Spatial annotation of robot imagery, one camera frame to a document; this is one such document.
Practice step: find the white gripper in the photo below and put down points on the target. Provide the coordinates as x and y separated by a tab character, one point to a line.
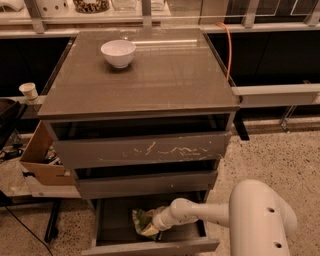
160	218

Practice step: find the green jalapeno chip bag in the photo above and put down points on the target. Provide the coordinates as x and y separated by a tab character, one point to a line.
142	221

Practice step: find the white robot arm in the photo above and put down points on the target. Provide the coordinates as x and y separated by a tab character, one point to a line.
258	219

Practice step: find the grey open bottom drawer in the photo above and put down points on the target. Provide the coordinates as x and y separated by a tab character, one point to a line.
115	234

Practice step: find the grey middle drawer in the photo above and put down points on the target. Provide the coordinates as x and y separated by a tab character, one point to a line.
146	179

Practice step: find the grey drawer cabinet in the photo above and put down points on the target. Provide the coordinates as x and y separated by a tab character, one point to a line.
174	73

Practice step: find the grey top drawer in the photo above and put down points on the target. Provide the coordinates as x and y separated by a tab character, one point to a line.
144	141

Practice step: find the black metal stand leg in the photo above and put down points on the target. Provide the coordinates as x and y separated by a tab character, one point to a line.
52	230

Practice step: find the brown cardboard box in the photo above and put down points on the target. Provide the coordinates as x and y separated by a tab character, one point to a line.
35	160

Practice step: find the white ceramic bowl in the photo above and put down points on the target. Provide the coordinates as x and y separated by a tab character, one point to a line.
118	53

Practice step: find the white paper cup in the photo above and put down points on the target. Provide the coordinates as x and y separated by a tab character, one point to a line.
29	91

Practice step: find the jar of nuts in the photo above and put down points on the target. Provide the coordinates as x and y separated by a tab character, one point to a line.
91	6

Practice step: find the white perforated container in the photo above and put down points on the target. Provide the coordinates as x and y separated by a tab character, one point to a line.
51	8

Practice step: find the grey metal rail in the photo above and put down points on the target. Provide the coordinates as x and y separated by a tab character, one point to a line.
278	95

